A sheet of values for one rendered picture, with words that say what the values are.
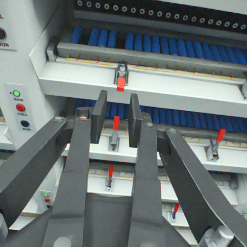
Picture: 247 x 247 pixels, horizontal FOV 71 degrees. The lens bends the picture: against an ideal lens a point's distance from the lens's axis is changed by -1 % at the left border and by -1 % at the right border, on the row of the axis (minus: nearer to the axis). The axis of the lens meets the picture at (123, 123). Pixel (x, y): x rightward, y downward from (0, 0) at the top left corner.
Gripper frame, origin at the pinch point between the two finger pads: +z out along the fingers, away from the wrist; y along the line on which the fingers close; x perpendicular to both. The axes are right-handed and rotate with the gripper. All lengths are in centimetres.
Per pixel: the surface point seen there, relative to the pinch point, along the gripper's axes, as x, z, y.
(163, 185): -36.8, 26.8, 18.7
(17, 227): -75, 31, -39
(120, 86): 0.1, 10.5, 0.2
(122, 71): 1.2, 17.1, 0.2
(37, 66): 0.5, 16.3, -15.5
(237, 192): -36, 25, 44
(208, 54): 5.7, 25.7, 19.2
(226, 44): 8.4, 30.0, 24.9
